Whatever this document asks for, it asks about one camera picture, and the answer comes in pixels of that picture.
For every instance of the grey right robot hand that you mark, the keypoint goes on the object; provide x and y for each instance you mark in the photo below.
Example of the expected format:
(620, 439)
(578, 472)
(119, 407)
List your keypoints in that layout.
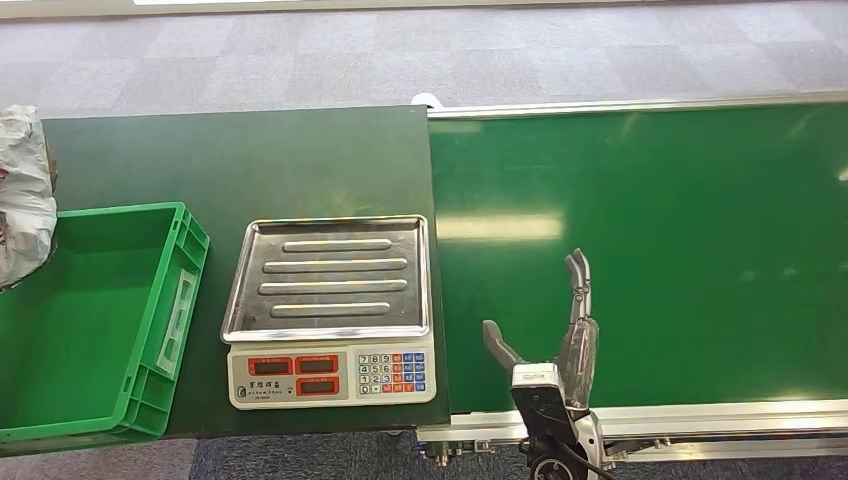
(580, 358)

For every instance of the white plastic mailer package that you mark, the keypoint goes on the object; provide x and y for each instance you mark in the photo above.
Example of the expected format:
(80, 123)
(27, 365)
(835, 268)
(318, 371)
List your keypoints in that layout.
(26, 199)

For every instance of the white conveyor roller cap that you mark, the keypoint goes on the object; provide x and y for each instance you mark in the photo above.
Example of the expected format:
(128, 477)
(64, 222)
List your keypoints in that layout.
(424, 99)

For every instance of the white electronic scale body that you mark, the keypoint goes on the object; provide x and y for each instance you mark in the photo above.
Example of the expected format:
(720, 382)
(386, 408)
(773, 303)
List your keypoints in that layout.
(351, 397)

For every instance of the steel scale weighing tray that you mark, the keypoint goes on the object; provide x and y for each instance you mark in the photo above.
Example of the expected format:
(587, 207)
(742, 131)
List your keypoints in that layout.
(331, 228)

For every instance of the dark green table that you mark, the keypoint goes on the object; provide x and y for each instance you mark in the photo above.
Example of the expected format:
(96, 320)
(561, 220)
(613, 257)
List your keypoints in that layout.
(199, 159)

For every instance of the green plastic crate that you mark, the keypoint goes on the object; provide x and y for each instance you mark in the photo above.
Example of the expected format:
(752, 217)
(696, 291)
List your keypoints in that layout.
(79, 344)

